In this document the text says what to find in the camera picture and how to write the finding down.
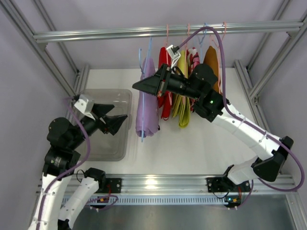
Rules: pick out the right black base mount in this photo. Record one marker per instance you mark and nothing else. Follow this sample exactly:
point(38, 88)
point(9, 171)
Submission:
point(217, 184)

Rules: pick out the aluminium frame post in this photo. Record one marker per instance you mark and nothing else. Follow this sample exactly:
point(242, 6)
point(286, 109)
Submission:
point(15, 15)
point(275, 47)

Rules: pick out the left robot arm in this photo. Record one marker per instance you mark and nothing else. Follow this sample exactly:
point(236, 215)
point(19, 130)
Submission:
point(60, 162)

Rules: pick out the light blue hanger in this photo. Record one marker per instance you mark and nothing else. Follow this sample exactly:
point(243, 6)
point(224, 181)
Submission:
point(143, 71)

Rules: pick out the brown trousers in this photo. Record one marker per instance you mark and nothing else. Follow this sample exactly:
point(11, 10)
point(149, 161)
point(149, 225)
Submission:
point(211, 59)

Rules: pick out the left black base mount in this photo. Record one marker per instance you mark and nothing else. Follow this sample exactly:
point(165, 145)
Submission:
point(115, 184)

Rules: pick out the pink hanger of red trousers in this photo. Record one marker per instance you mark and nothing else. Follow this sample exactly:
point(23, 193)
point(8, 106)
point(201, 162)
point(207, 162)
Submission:
point(167, 36)

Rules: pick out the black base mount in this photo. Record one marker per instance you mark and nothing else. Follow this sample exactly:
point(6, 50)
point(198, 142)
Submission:
point(217, 184)
point(115, 184)

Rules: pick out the lilac trousers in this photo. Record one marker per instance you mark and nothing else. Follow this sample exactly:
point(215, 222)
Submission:
point(151, 115)

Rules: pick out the yellow-green trousers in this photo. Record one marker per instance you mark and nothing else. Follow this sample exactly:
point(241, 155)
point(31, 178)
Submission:
point(181, 103)

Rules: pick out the pink hanger of yellow trousers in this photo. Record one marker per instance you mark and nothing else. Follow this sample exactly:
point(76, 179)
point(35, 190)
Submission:
point(187, 33)

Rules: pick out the floral pink trousers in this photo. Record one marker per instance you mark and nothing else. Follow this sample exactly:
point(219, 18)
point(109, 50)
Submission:
point(192, 59)

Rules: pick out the blue hanger of floral trousers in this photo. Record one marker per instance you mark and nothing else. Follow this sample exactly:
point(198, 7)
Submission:
point(200, 40)

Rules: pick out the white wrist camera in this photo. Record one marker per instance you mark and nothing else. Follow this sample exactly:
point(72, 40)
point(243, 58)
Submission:
point(84, 104)
point(173, 52)

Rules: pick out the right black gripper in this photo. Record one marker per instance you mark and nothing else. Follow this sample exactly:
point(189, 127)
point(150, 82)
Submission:
point(164, 80)

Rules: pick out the transparent plastic bin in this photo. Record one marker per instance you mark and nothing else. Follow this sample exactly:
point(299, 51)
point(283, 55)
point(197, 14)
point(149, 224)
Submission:
point(106, 147)

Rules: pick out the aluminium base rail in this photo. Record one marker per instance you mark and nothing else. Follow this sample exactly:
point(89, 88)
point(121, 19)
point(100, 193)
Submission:
point(141, 185)

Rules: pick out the right aluminium frame post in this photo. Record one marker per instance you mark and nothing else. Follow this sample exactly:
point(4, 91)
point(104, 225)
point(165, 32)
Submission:
point(275, 47)

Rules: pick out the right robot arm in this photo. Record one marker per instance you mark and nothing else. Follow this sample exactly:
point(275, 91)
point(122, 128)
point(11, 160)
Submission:
point(212, 106)

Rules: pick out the left aluminium frame post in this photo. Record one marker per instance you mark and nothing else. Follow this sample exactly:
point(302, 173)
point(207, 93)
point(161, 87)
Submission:
point(15, 15)

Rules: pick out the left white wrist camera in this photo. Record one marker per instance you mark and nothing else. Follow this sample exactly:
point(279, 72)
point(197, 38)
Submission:
point(84, 104)

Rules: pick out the red trousers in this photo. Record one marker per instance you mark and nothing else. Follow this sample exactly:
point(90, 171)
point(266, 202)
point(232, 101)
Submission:
point(165, 102)

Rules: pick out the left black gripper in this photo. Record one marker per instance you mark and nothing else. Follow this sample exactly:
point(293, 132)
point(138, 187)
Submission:
point(100, 120)

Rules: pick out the aluminium hanging rail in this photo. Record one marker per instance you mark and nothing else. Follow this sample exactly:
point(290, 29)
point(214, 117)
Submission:
point(160, 31)

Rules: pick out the pink hanger of brown trousers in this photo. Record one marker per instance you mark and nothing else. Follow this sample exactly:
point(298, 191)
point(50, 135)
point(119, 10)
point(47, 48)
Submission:
point(217, 49)

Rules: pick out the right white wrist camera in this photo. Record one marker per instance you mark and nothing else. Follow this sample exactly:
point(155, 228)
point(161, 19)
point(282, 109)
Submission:
point(173, 52)

